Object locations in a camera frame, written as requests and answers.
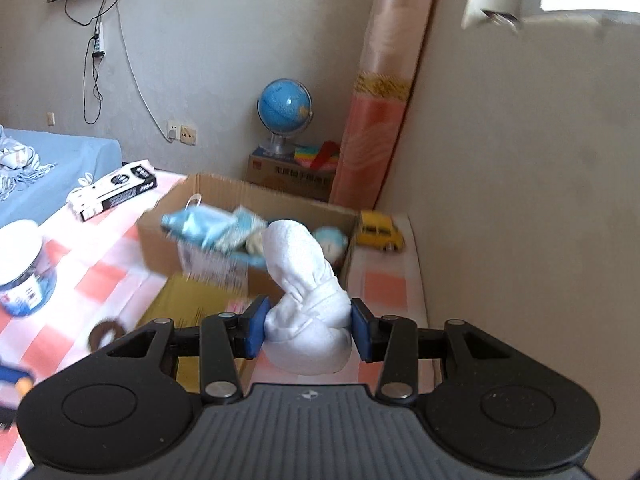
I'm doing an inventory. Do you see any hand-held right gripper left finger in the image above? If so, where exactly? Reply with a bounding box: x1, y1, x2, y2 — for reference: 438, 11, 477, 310
105, 295, 273, 406

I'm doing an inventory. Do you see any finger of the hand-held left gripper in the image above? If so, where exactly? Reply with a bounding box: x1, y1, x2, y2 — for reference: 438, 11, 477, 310
0, 362, 36, 433

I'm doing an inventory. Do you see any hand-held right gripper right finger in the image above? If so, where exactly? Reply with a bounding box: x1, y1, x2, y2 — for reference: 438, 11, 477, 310
350, 297, 501, 406

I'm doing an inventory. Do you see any white towel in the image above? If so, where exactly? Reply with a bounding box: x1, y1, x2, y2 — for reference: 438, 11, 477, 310
262, 219, 353, 375

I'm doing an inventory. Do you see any cream floral sachet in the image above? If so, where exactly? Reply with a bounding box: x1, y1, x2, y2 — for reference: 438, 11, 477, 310
245, 231, 271, 257

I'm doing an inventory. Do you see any blue face mask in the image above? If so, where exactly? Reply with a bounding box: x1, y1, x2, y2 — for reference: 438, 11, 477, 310
160, 194, 236, 252
215, 206, 269, 262

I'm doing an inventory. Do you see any brown cardboard box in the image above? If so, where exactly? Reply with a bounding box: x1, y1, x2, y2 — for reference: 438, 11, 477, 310
136, 172, 361, 296

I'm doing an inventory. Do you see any yellow-green tissue pack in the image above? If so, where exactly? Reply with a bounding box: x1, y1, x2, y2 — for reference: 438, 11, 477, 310
135, 274, 258, 396

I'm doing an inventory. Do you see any blue round plush toy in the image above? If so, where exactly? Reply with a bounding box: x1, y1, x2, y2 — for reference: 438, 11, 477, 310
312, 226, 349, 266

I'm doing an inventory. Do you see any yellow toy car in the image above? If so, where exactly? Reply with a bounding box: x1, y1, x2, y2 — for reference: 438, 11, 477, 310
355, 211, 405, 252

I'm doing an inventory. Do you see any white-lidded clear jar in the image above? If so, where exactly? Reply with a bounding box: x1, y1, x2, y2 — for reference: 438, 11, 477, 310
0, 220, 58, 317

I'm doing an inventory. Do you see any printed cardboard carton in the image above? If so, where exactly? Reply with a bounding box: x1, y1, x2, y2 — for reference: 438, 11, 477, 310
247, 147, 336, 203

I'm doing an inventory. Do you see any rainbow pop toy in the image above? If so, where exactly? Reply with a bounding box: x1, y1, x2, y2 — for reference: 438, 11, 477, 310
294, 144, 341, 171

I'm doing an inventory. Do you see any black and white pen box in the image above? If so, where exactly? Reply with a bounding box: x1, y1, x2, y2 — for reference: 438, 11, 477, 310
67, 161, 158, 222

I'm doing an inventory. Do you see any white fringed cloth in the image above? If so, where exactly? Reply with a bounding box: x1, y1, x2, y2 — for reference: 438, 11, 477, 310
0, 137, 57, 202

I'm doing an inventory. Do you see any pink patterned curtain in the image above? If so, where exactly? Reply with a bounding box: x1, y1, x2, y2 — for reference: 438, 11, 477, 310
327, 0, 446, 211

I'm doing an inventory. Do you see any blue desk globe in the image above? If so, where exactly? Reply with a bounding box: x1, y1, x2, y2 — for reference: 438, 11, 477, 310
256, 78, 314, 157

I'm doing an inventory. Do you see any blue embroidered bed sheet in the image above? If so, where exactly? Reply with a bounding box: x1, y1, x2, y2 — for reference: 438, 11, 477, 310
0, 127, 122, 231

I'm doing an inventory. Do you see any dark hair ring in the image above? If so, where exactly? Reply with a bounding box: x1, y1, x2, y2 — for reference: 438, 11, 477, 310
90, 321, 128, 351

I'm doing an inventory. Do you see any white cable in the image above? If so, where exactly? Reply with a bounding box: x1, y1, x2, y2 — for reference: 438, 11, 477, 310
102, 0, 174, 142

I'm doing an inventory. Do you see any black cable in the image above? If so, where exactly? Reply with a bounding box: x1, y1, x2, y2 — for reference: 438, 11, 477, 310
64, 0, 109, 125

